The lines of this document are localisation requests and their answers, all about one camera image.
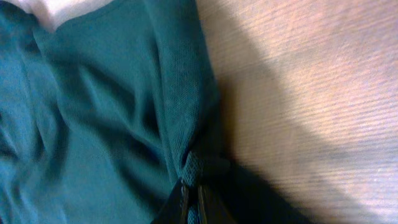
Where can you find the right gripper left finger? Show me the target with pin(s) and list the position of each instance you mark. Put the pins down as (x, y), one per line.
(175, 209)

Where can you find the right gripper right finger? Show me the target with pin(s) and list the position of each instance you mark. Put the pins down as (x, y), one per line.
(212, 210)

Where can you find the black polo shirt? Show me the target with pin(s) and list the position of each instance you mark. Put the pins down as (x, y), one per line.
(101, 118)

